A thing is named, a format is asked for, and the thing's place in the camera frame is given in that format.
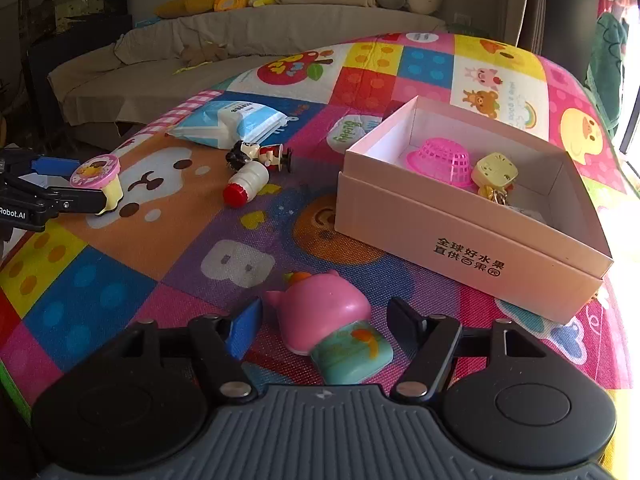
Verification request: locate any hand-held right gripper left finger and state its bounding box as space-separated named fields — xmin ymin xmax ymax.
xmin=125 ymin=297 xmax=263 ymax=405

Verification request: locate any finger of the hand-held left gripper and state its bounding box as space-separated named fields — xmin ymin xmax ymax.
xmin=0 ymin=176 xmax=109 ymax=219
xmin=0 ymin=147 xmax=81 ymax=177

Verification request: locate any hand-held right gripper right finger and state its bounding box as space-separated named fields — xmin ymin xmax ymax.
xmin=387 ymin=297 xmax=546 ymax=405

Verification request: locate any pink lid pudding cup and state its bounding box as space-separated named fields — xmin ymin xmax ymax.
xmin=70 ymin=154 xmax=124 ymax=216

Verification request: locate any pink squishy figure toy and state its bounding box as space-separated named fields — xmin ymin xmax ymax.
xmin=264 ymin=270 xmax=394 ymax=387

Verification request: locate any pink cardboard box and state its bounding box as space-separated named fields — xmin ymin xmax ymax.
xmin=334 ymin=95 xmax=614 ymax=326

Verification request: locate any small white yogurt bottle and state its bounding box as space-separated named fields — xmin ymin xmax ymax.
xmin=222 ymin=162 xmax=271 ymax=208

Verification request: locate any pink plastic basket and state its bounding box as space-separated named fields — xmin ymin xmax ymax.
xmin=406 ymin=138 xmax=473 ymax=188

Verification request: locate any blue white tissue pack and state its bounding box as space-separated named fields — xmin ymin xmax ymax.
xmin=166 ymin=100 xmax=287 ymax=150

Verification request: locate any small toy figure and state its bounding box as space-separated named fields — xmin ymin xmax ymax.
xmin=225 ymin=140 xmax=293 ymax=173

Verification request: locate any yellow plug adapter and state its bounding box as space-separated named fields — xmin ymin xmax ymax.
xmin=471 ymin=152 xmax=519 ymax=206

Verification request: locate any colourful cartoon play mat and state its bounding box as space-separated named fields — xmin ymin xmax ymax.
xmin=0 ymin=31 xmax=640 ymax=466

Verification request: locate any black television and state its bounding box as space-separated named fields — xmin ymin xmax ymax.
xmin=20 ymin=0 xmax=133 ymax=81

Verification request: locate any brown teddy plush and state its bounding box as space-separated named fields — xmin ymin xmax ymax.
xmin=177 ymin=42 xmax=231 ymax=68

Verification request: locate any beige covered sofa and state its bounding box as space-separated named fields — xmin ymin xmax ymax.
xmin=47 ymin=2 xmax=451 ymax=136

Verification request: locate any yellow pillow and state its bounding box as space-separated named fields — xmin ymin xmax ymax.
xmin=155 ymin=0 xmax=216 ymax=19

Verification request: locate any green cartoon towel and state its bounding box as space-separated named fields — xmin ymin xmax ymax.
xmin=585 ymin=12 xmax=630 ymax=136

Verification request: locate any beige curtain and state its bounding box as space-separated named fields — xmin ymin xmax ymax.
xmin=517 ymin=0 xmax=548 ymax=56

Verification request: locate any hanging laundry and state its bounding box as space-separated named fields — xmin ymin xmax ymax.
xmin=597 ymin=0 xmax=640 ymax=16

